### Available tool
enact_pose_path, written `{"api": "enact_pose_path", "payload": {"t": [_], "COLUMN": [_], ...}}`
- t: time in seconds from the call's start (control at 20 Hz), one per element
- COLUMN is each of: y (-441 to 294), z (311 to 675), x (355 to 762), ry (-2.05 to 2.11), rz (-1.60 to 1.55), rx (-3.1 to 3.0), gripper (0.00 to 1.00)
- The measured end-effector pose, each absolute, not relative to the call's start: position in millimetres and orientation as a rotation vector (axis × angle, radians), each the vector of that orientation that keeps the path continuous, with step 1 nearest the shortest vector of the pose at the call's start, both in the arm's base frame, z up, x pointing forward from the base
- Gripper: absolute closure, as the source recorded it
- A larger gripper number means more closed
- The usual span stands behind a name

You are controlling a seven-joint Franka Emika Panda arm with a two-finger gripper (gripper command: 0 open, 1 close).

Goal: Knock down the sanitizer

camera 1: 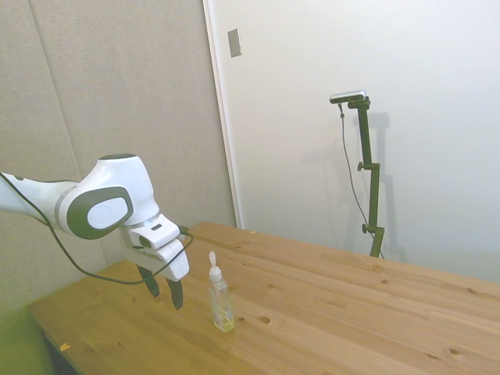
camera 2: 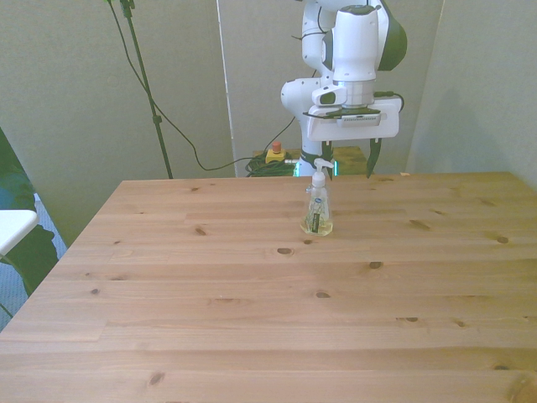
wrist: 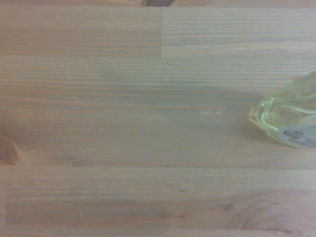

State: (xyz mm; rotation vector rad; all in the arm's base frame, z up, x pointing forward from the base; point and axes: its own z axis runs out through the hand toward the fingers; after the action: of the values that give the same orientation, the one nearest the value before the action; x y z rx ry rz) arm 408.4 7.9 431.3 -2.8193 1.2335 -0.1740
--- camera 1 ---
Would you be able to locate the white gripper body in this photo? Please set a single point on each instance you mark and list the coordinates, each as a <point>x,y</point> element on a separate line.
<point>164,258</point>

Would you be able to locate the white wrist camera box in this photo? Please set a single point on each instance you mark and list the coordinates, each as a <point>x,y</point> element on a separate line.
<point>155,233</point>

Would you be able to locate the white door frame strip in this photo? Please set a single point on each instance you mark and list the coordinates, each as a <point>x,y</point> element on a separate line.
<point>222,113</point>

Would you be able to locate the dark green camera stand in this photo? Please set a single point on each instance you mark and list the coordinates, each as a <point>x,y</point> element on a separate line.
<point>370,176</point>

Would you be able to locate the grey wall plate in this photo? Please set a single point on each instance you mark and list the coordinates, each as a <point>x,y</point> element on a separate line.
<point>234,43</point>

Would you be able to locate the clear sanitizer pump bottle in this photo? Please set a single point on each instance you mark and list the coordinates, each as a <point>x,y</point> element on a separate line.
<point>220,301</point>

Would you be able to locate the silver exterior camera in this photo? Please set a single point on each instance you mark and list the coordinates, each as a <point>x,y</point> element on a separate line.
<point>348,96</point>

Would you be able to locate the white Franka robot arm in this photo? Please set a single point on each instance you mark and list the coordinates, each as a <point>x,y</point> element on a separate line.
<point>105,187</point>

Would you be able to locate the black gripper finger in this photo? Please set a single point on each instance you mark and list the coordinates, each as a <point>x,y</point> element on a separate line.
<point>176,295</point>
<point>151,284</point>

